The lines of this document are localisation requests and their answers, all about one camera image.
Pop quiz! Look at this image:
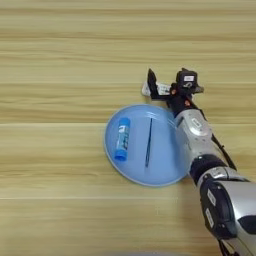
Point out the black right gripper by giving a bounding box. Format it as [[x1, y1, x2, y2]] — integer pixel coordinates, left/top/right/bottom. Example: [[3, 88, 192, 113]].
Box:
[[147, 68, 205, 118]]

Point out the white remote control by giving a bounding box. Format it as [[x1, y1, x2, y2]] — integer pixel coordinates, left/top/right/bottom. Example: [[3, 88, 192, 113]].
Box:
[[141, 79, 173, 98]]

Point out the small black box white label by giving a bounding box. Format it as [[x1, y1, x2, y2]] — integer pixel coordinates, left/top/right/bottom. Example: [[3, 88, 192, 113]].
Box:
[[175, 67, 198, 90]]

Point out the blue glue stick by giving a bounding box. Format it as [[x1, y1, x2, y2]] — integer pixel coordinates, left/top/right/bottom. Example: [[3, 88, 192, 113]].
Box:
[[114, 117, 131, 162]]

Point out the round blue plate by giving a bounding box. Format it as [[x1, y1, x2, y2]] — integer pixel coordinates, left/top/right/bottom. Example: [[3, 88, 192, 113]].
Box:
[[103, 103, 196, 188]]

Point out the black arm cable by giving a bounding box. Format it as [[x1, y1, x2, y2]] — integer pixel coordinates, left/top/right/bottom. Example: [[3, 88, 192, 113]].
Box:
[[189, 99, 238, 172]]

